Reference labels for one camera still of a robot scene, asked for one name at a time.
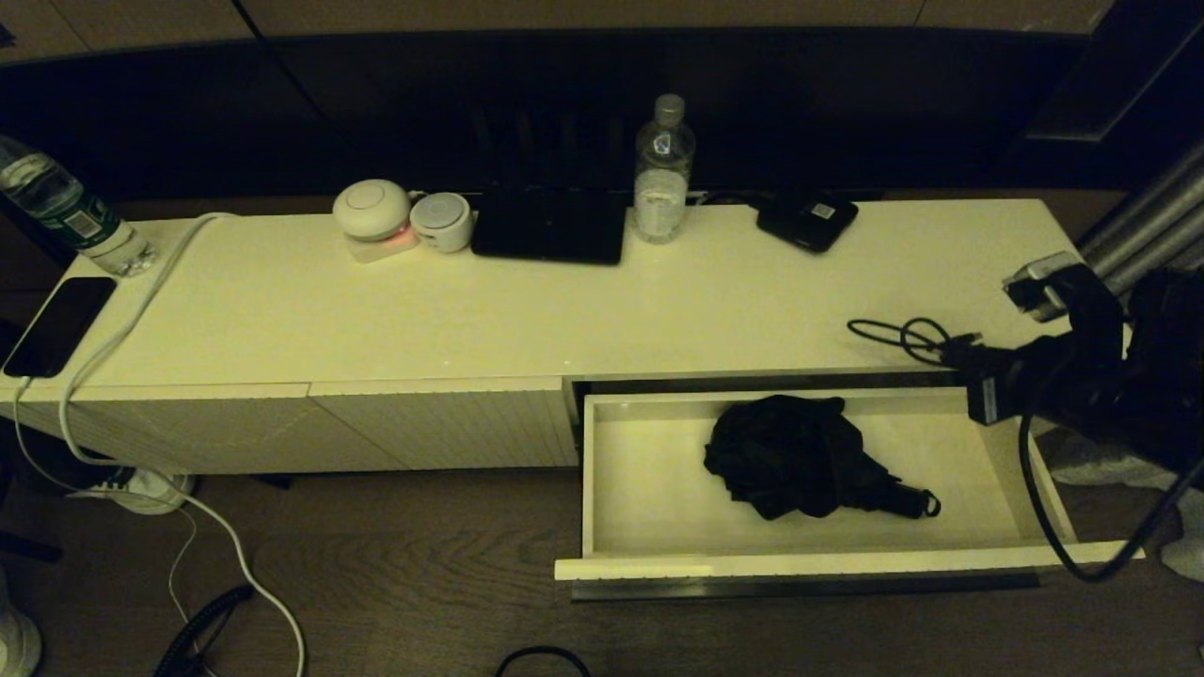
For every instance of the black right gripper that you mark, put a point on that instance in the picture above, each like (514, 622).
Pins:
(997, 385)

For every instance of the black umbrella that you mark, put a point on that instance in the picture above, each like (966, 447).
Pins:
(790, 451)

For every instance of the white cabinet drawer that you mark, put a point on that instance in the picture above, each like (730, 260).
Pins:
(649, 489)

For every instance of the white low cabinet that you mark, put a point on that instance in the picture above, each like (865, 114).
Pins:
(376, 320)

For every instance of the small black labelled router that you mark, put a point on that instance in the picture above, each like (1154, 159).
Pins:
(809, 222)

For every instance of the clear plastic water bottle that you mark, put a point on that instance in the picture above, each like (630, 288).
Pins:
(663, 188)

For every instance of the black flat rectangular device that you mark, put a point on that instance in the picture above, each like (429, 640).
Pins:
(550, 228)

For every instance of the white ribbed cabinet door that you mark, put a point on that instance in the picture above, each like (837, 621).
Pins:
(235, 432)
(470, 423)

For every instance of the small white round speaker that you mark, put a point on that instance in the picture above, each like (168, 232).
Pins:
(440, 222)

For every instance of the white base with pink light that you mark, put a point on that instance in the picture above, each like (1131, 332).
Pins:
(384, 249)

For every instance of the white dome shaped device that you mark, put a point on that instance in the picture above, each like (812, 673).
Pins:
(370, 207)

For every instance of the black smartphone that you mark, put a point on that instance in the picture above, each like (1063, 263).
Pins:
(58, 324)

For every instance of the green label water bottle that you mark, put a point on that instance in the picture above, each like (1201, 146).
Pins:
(56, 202)

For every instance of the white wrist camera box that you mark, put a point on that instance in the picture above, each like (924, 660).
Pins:
(1039, 282)

